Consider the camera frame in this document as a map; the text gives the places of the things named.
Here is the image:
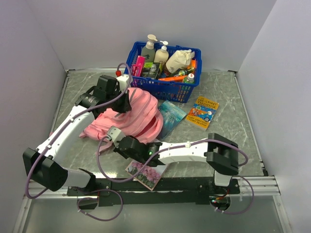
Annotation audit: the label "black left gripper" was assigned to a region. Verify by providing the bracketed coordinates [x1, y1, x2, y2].
[106, 87, 132, 113]

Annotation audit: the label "pink student backpack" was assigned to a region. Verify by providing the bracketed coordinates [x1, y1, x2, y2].
[50, 87, 165, 153]

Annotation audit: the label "floral notebook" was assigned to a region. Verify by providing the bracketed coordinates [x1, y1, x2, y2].
[125, 160, 168, 191]

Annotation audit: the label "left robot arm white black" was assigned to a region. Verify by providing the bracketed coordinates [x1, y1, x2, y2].
[22, 74, 133, 195]

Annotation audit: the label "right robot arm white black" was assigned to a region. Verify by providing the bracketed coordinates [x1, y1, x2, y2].
[112, 133, 239, 193]

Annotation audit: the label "orange toothbrush pack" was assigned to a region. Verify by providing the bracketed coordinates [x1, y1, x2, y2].
[158, 75, 187, 82]

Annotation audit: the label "pink box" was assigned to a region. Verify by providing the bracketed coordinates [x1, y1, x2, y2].
[131, 55, 150, 77]

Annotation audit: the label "black green box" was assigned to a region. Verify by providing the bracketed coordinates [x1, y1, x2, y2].
[141, 62, 162, 79]

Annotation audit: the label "teal paperback book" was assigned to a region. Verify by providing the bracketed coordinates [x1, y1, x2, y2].
[157, 100, 187, 141]

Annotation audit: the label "grey pump bottle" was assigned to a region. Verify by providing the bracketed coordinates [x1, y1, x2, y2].
[140, 34, 157, 63]

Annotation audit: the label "cream pump bottle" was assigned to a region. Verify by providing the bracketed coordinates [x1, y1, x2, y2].
[154, 41, 169, 65]

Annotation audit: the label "blue plastic basket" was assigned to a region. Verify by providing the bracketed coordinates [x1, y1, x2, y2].
[123, 41, 202, 104]

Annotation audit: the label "small green bottle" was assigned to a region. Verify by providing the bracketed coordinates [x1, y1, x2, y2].
[175, 67, 195, 77]

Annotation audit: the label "yellow treehouse book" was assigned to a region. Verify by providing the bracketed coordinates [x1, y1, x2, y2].
[185, 96, 219, 131]

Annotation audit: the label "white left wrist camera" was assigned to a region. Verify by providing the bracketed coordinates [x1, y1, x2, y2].
[116, 70, 132, 92]

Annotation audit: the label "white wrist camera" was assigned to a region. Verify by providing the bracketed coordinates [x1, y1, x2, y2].
[116, 70, 132, 92]
[106, 126, 125, 147]

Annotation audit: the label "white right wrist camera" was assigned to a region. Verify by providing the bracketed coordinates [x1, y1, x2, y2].
[106, 126, 125, 147]

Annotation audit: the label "black mounting base rail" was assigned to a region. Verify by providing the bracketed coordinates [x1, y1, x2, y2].
[67, 176, 281, 209]

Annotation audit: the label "beige drawstring pouch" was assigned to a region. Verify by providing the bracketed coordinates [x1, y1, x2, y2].
[166, 50, 195, 73]

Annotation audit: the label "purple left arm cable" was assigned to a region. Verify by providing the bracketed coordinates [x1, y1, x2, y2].
[25, 62, 134, 221]

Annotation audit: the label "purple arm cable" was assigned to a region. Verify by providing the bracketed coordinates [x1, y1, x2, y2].
[96, 135, 255, 216]
[25, 62, 134, 221]

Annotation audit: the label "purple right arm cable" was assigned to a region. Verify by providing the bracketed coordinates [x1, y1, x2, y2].
[96, 135, 255, 216]

